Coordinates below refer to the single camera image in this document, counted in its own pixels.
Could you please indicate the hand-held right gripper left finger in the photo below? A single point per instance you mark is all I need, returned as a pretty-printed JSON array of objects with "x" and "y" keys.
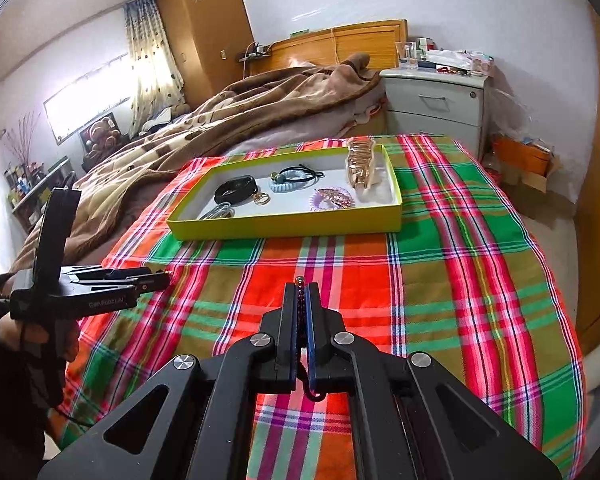
[{"x": 294, "y": 340}]

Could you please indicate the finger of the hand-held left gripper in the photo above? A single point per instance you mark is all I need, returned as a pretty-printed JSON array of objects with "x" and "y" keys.
[
  {"x": 150, "y": 285},
  {"x": 110, "y": 273}
]

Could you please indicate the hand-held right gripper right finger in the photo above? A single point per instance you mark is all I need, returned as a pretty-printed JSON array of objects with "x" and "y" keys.
[{"x": 312, "y": 340}]

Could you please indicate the silver carabiner clip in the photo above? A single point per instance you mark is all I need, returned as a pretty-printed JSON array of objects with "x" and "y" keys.
[{"x": 220, "y": 210}]

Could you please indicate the yellow-green shallow box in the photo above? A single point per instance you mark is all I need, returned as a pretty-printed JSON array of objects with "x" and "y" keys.
[{"x": 280, "y": 225}]

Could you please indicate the pink rhinestone hair clip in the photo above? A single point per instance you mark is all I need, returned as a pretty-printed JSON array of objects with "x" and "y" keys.
[{"x": 332, "y": 194}]

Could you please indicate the person's left forearm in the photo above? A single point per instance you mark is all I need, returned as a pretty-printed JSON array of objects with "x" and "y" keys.
[{"x": 0, "y": 385}]

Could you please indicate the person's left hand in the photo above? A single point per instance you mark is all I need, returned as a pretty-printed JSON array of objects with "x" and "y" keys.
[{"x": 17, "y": 332}]

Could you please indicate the shelf with bottles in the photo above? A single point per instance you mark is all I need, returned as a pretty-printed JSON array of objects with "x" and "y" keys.
[{"x": 30, "y": 190}]

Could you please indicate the dried branches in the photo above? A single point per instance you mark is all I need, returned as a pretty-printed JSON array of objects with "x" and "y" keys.
[{"x": 22, "y": 140}]

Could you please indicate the brown teddy bear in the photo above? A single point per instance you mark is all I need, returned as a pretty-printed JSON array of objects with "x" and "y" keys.
[{"x": 102, "y": 132}]

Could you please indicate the plaid cloth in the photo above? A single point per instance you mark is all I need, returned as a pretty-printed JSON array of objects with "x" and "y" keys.
[{"x": 455, "y": 285}]

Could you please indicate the window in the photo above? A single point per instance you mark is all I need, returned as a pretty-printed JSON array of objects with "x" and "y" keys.
[{"x": 85, "y": 105}]

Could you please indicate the brown patterned blanket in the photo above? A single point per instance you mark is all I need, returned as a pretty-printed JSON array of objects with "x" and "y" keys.
[{"x": 180, "y": 125}]

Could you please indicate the gold hair claw clip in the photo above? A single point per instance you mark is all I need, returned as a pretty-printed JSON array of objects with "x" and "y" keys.
[{"x": 362, "y": 165}]

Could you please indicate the dotted curtain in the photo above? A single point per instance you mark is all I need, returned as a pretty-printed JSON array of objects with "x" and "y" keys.
[{"x": 152, "y": 70}]

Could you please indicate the mauve bed sheet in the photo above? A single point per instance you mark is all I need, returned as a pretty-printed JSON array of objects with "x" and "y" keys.
[{"x": 305, "y": 120}]

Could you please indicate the wooden wardrobe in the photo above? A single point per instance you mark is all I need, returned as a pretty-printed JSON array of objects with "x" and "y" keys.
[{"x": 205, "y": 35}]

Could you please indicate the black power strip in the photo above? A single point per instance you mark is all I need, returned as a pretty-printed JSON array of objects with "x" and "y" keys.
[{"x": 256, "y": 51}]

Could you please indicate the grey nightstand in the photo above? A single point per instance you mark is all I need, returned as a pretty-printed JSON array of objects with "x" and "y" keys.
[{"x": 430, "y": 105}]

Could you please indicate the cardboard box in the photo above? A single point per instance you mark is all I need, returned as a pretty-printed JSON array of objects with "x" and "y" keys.
[{"x": 532, "y": 182}]

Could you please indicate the orange box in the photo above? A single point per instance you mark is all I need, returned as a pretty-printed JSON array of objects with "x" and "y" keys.
[{"x": 522, "y": 155}]

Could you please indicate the green flat packet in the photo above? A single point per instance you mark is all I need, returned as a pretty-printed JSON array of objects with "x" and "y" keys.
[{"x": 300, "y": 32}]

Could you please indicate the clear glass tumbler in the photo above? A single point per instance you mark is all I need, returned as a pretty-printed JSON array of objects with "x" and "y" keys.
[{"x": 407, "y": 52}]

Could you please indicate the wooden headboard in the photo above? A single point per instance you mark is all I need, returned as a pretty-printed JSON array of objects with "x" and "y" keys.
[{"x": 365, "y": 40}]

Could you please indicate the clear plastic bag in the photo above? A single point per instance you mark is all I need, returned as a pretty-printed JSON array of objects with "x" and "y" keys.
[{"x": 510, "y": 107}]

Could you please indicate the nightstand clutter pile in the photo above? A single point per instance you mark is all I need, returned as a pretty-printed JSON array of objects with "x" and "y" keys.
[{"x": 455, "y": 60}]

